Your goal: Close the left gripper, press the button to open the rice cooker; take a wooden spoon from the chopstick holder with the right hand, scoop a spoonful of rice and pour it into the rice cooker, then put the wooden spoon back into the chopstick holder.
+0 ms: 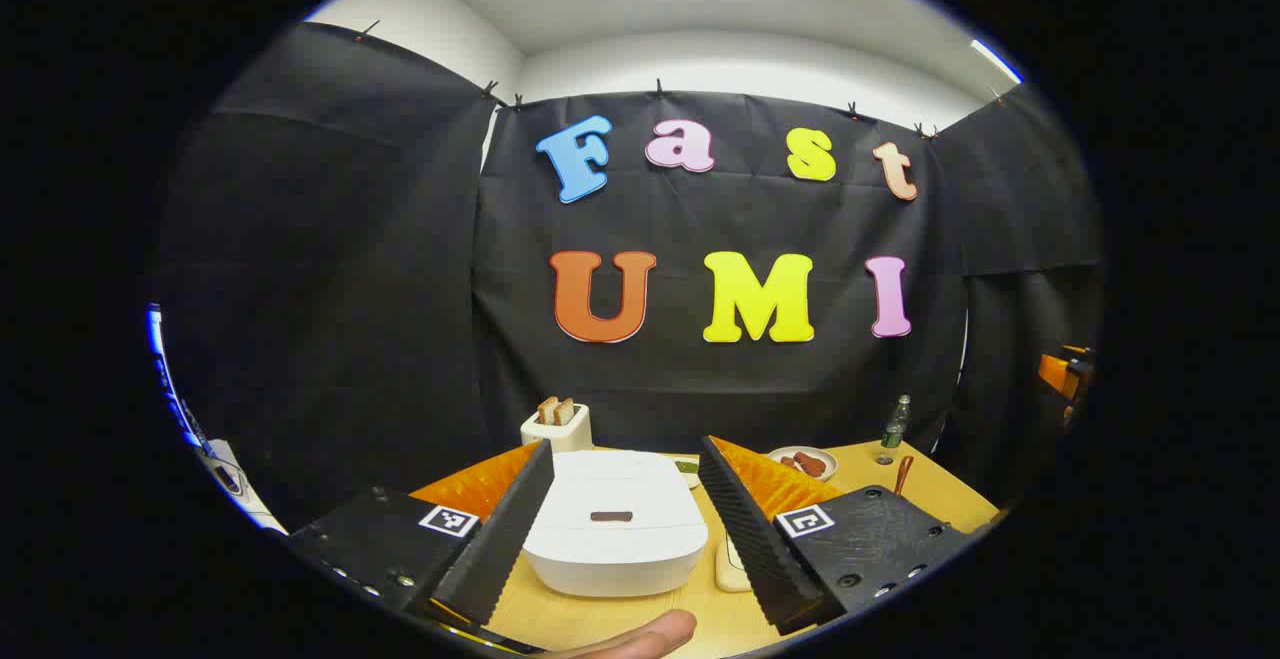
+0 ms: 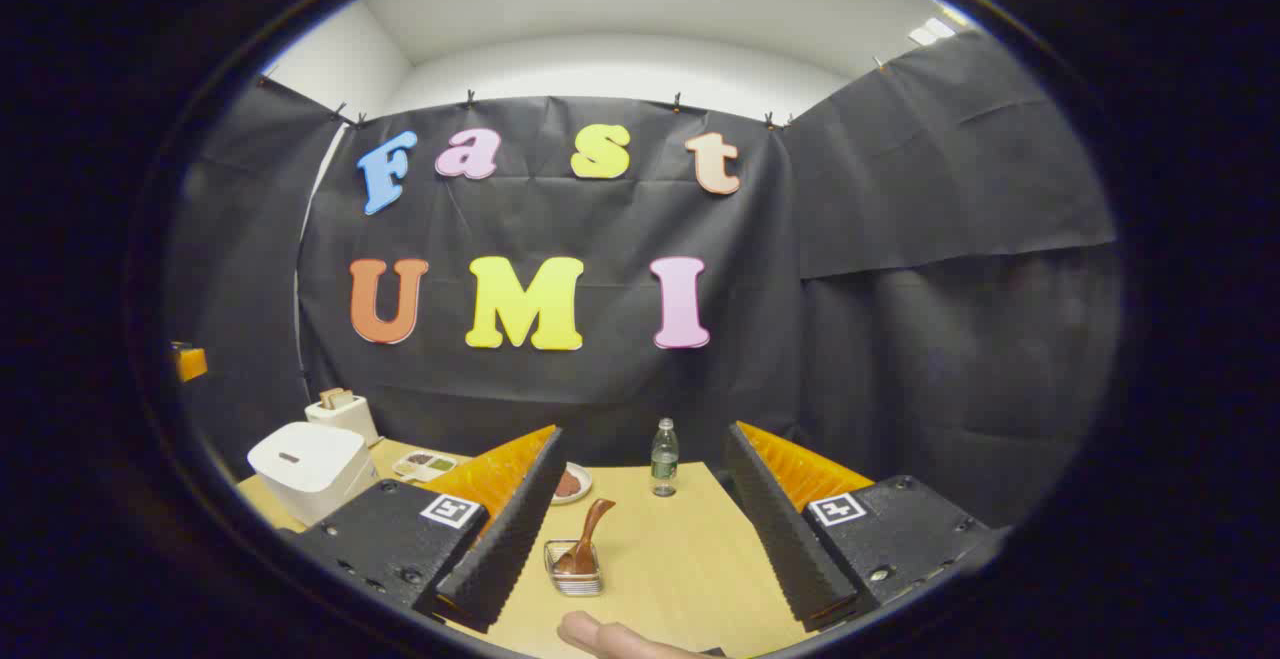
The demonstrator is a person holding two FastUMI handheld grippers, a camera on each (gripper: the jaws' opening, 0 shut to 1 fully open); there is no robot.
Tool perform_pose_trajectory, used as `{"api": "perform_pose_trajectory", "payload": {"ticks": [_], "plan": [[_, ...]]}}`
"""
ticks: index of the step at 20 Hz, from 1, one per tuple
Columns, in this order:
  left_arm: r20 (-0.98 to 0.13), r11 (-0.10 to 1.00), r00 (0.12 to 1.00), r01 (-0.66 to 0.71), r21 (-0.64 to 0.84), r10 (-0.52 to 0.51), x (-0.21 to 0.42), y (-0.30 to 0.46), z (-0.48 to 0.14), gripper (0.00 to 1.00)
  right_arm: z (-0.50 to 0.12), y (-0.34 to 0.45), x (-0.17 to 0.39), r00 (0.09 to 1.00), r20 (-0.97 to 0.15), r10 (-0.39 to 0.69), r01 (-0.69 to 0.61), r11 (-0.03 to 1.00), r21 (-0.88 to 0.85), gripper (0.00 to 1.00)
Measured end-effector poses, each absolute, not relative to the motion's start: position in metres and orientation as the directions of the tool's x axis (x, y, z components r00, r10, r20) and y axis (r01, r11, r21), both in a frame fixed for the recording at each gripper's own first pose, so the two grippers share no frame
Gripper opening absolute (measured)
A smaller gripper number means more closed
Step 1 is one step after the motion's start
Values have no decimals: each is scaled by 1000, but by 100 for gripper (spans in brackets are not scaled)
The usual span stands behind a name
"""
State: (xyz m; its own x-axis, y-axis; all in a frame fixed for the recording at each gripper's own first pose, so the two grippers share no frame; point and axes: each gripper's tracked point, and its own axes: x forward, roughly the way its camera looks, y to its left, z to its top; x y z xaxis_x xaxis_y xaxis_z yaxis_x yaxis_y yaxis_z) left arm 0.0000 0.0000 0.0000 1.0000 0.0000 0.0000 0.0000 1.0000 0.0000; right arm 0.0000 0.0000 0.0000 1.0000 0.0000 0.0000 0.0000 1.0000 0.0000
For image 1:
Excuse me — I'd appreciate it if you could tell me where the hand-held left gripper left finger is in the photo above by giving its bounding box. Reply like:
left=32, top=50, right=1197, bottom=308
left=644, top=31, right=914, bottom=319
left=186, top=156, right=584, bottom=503
left=288, top=438, right=557, bottom=642

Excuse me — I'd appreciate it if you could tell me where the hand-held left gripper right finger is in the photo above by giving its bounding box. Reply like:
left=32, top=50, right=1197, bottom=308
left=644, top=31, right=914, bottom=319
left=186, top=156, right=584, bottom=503
left=697, top=435, right=979, bottom=638

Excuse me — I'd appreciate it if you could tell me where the white rice cooker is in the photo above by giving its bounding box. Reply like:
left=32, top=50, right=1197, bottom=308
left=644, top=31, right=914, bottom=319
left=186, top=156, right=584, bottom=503
left=522, top=449, right=709, bottom=598

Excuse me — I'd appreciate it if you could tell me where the clear plastic container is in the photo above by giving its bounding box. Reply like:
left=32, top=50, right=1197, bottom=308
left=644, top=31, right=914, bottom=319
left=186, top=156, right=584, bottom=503
left=714, top=529, right=754, bottom=595

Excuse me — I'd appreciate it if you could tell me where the white round plate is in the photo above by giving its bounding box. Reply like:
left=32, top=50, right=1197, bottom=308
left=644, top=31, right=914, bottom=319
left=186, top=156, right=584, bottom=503
left=768, top=446, right=839, bottom=483

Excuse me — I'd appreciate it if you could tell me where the white toaster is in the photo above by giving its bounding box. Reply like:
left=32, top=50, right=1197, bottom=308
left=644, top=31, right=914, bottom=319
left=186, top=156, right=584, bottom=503
left=520, top=404, right=593, bottom=454

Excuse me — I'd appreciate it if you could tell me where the clear plastic water bottle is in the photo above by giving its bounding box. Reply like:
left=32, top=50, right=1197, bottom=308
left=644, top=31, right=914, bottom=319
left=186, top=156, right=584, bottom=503
left=880, top=394, right=912, bottom=452

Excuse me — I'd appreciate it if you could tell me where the white side desk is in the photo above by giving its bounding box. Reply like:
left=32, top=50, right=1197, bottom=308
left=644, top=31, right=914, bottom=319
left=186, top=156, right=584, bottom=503
left=195, top=434, right=288, bottom=536

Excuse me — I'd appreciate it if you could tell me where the black backdrop cloth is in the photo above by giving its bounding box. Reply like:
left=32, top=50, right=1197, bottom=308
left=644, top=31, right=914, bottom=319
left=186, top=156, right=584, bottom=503
left=160, top=21, right=1106, bottom=530

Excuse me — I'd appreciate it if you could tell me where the small ceiling light panel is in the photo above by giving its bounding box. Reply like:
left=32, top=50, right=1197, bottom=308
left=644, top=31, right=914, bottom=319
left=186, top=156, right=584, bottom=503
left=970, top=37, right=1023, bottom=85

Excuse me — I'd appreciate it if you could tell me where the computer monitor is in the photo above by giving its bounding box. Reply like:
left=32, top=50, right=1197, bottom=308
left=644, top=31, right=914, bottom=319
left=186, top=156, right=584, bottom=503
left=147, top=304, right=208, bottom=452

